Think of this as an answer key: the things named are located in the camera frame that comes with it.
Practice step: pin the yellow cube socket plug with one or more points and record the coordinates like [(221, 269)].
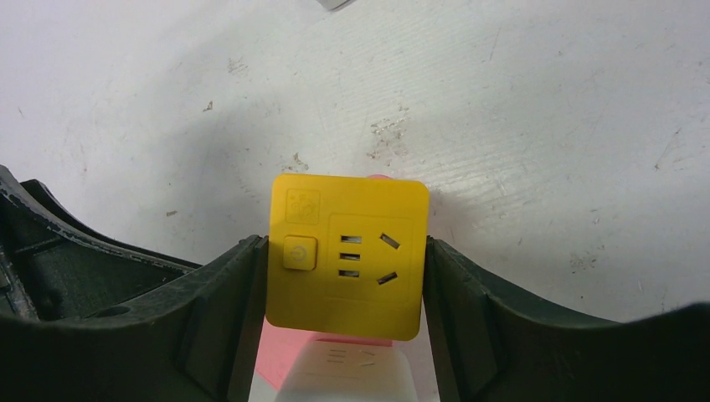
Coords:
[(349, 255)]

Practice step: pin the pink triangular socket base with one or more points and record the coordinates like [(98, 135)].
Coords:
[(280, 352)]

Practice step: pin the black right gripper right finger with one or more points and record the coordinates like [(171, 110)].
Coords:
[(495, 341)]

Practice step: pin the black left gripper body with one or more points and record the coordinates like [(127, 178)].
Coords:
[(54, 267)]

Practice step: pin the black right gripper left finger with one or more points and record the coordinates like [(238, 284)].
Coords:
[(194, 338)]

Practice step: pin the white cube socket with tiger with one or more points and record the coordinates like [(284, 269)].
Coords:
[(328, 370)]

